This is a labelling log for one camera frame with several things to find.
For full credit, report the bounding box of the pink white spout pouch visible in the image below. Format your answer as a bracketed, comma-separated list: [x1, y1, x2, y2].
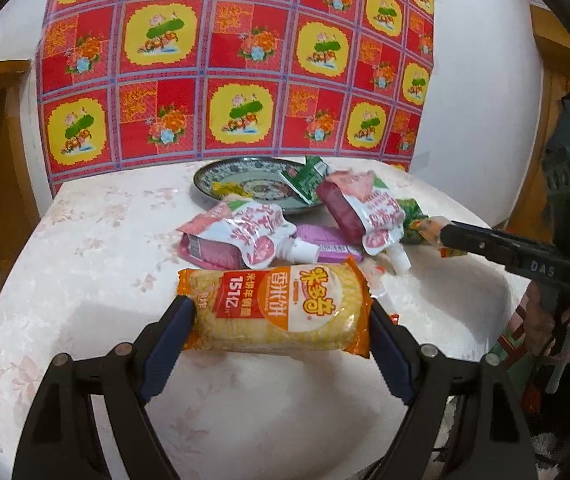
[316, 170, 412, 274]
[178, 194, 320, 270]

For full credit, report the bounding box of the clear colourful candy packet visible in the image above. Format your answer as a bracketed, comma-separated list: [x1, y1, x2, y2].
[360, 258, 400, 325]

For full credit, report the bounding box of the green snack packet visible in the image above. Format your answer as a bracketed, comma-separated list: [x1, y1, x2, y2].
[280, 155, 332, 205]

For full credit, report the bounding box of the orange rice cracker packet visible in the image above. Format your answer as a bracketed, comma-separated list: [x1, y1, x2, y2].
[176, 258, 373, 358]

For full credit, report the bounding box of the yellow frog snack packet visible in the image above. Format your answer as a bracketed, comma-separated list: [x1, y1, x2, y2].
[211, 182, 248, 200]

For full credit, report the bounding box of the person's right hand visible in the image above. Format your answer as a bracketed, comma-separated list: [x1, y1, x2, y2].
[523, 286, 570, 361]

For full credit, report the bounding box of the dark green leafy packet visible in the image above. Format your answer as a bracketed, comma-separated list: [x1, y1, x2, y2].
[396, 198, 466, 258]

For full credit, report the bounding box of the purple flat snack packet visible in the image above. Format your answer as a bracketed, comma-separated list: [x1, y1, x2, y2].
[296, 224, 364, 263]

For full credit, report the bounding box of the wooden wardrobe right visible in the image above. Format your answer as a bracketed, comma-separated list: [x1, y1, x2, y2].
[506, 4, 570, 240]

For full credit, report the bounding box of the blue white patterned plate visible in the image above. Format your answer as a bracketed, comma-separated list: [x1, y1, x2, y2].
[193, 156, 323, 216]

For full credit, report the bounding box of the red yellow floral wall cloth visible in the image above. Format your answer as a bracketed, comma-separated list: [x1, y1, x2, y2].
[35, 0, 436, 191]

